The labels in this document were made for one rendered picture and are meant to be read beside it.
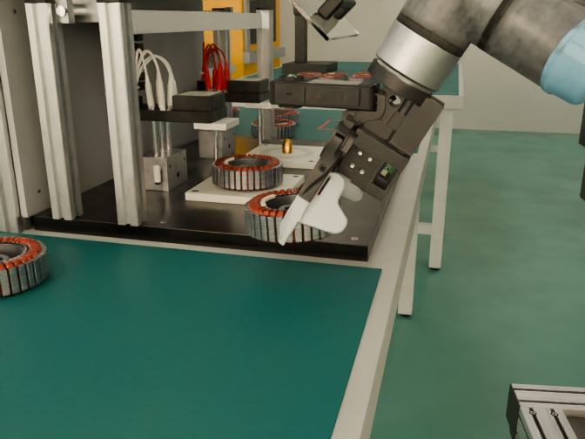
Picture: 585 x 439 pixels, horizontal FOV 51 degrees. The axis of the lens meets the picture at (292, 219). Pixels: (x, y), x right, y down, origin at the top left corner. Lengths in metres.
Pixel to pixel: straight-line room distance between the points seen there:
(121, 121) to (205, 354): 0.36
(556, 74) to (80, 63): 0.69
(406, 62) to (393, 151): 0.09
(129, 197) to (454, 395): 1.29
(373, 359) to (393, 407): 1.25
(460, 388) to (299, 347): 1.39
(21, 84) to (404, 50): 0.52
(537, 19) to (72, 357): 0.50
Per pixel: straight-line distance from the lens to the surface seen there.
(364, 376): 0.52
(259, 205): 0.67
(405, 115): 0.63
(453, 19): 0.60
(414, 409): 1.80
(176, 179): 1.01
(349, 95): 0.63
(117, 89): 0.81
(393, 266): 0.74
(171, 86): 0.99
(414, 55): 0.60
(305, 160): 1.13
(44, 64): 0.86
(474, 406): 1.85
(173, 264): 0.75
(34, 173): 0.92
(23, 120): 0.90
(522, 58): 0.60
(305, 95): 0.64
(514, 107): 6.29
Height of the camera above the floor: 1.03
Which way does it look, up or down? 18 degrees down
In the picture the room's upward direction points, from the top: straight up
